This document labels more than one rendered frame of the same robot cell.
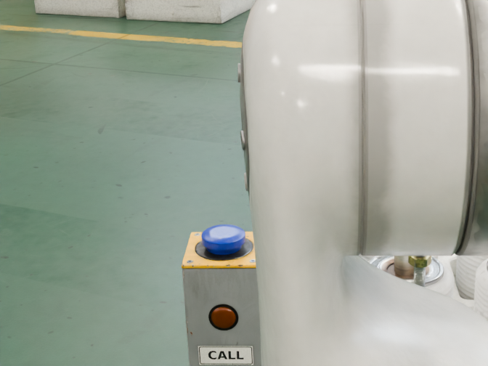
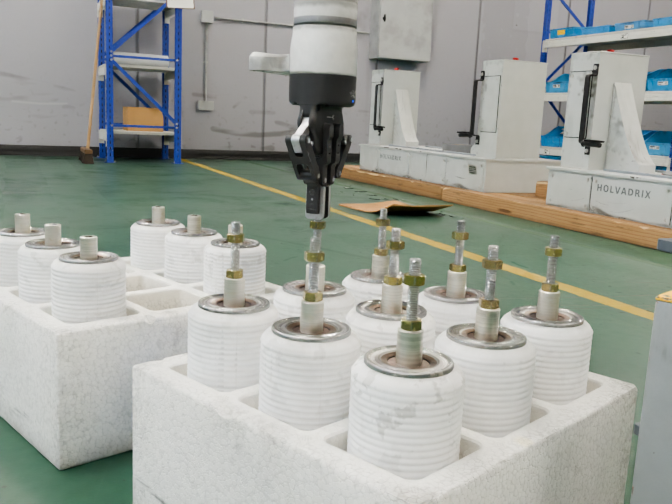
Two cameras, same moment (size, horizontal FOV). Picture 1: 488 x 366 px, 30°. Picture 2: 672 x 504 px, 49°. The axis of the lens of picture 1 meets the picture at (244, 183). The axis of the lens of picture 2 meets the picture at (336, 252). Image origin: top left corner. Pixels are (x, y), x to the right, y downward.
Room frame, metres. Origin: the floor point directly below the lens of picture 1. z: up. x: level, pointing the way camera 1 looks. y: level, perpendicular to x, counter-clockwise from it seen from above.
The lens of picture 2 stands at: (1.43, 0.15, 0.45)
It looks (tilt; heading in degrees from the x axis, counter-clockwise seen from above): 10 degrees down; 219
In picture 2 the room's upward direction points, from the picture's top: 3 degrees clockwise
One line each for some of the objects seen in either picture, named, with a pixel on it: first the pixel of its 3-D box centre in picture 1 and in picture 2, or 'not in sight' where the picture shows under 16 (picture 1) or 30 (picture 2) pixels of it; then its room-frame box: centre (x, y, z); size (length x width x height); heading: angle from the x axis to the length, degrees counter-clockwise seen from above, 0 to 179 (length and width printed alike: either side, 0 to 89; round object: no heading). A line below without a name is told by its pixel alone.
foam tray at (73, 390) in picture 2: not in sight; (128, 338); (0.75, -0.80, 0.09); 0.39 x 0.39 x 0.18; 82
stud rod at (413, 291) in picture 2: not in sight; (412, 303); (0.93, -0.17, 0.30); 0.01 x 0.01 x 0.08
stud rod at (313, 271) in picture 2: not in sight; (313, 277); (0.92, -0.29, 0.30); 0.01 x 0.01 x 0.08
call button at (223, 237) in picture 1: (224, 242); not in sight; (0.75, 0.02, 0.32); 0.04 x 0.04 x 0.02
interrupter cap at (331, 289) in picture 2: not in sight; (314, 289); (0.79, -0.39, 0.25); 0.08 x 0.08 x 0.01
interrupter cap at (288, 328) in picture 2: not in sight; (311, 330); (0.92, -0.29, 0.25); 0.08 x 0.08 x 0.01
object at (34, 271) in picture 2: not in sight; (54, 305); (0.87, -0.82, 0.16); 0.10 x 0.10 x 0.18
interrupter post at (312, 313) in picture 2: not in sight; (311, 316); (0.92, -0.29, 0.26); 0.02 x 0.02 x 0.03
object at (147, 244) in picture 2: not in sight; (158, 273); (0.62, -0.90, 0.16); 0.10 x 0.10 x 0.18
